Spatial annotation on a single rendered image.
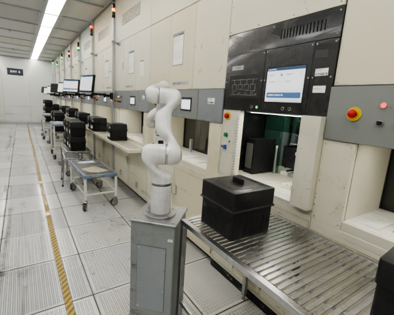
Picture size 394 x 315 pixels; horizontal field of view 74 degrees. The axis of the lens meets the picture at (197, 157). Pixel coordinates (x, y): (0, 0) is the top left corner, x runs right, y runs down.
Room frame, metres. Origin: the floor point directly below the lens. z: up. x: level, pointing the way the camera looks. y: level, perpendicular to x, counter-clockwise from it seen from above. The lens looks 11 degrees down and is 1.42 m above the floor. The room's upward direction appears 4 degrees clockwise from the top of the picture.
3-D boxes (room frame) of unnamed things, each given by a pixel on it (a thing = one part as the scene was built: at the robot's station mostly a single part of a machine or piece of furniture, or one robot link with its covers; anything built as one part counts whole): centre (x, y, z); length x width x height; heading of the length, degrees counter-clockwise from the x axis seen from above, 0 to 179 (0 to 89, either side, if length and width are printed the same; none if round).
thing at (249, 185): (1.38, -0.23, 0.98); 0.29 x 0.29 x 0.13; 33
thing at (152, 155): (1.48, 0.23, 1.07); 0.19 x 0.12 x 0.24; 99
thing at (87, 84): (4.40, 1.70, 1.59); 0.50 x 0.41 x 0.36; 124
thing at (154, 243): (1.49, 0.20, 0.38); 0.28 x 0.28 x 0.76; 79
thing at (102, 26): (5.39, 1.73, 1.50); 1.52 x 0.99 x 3.00; 34
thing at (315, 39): (2.02, -0.78, 0.98); 0.95 x 0.88 x 1.95; 124
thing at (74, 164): (3.60, 1.47, 0.24); 0.97 x 0.52 x 0.48; 37
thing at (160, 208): (1.49, 0.20, 0.85); 0.19 x 0.19 x 0.18
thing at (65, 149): (5.01, 2.40, 0.24); 0.94 x 0.53 x 0.48; 34
